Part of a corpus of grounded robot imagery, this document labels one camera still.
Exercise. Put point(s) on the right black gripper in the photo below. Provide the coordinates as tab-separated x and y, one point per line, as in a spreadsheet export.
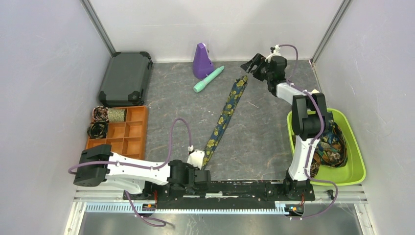
258	60

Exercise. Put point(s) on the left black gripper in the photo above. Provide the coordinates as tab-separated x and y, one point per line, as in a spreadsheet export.
193	188

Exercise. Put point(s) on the blue yellow floral tie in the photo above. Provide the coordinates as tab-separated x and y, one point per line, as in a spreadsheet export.
227	112

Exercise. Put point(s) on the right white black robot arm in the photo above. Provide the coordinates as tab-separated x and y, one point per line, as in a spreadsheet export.
308	117

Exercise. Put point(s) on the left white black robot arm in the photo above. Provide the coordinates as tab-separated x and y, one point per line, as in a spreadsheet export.
100	165

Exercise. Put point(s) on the pile of patterned ties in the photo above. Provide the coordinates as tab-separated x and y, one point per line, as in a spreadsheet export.
331	150

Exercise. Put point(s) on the purple metronome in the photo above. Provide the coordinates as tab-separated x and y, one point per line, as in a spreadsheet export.
202	66

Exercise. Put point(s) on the teal cylindrical pen tool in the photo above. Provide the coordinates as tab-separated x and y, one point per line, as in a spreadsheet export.
203	83

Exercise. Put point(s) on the orange compartment tray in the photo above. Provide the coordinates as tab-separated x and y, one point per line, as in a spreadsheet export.
127	138

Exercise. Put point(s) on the rolled olive speckled tie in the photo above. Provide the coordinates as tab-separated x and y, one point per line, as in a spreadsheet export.
116	115

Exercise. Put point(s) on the rolled black patterned tie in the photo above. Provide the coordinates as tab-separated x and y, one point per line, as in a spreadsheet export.
97	130

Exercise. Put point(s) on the rolled pink brown tie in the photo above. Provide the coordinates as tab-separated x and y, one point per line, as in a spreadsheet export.
100	114

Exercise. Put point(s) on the dark green hard case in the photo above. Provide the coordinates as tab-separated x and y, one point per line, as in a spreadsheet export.
126	79

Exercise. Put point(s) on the lime green plastic bin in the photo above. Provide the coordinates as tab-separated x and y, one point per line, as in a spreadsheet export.
354	172

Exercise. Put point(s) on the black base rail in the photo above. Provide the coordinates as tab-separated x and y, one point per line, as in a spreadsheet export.
221	195

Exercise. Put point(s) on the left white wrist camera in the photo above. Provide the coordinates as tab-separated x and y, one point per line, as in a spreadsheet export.
195	157

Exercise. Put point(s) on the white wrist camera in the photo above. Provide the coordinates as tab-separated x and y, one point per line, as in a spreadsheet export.
195	157
274	51

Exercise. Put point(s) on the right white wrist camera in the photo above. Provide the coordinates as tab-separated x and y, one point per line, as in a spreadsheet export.
274	51

